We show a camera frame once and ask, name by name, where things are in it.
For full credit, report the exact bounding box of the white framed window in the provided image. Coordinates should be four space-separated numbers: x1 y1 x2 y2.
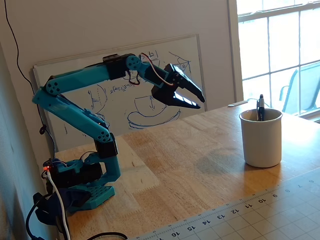
234 0 320 120

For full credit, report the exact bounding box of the grey gridded cutting mat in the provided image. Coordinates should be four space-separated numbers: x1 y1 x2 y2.
129 167 320 240

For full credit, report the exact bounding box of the red white gripper servo wire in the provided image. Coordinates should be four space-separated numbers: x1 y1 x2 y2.
139 52 176 88

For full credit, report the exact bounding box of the white usb cable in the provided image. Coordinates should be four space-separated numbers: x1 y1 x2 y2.
46 171 72 240

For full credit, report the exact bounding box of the white ceramic mug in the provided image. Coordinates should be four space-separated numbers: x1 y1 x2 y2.
238 107 284 168

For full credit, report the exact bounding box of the small white flat strip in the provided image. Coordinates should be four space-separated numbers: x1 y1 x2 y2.
227 100 249 108

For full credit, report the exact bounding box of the dark blue table clamp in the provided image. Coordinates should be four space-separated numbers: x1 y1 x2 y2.
33 187 91 226

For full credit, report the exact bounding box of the thin black cable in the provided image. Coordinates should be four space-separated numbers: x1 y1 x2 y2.
86 231 129 240

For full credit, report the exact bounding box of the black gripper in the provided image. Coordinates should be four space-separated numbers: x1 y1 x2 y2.
150 63 206 110

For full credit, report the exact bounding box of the whiteboard with blue writing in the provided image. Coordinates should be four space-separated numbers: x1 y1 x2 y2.
32 33 208 153

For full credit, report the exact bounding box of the dark blue power cable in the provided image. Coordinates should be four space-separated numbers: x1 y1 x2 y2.
25 192 52 240

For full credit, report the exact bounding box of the black cable on wall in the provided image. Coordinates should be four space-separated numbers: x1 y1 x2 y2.
3 0 59 154

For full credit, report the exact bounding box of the outdoor patio chair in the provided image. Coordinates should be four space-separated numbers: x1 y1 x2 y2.
278 61 320 116

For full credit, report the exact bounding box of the motor controller board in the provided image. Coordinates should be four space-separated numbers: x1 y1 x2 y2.
41 158 55 175

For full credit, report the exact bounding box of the black silver pen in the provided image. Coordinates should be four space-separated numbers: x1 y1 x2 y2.
256 93 265 122

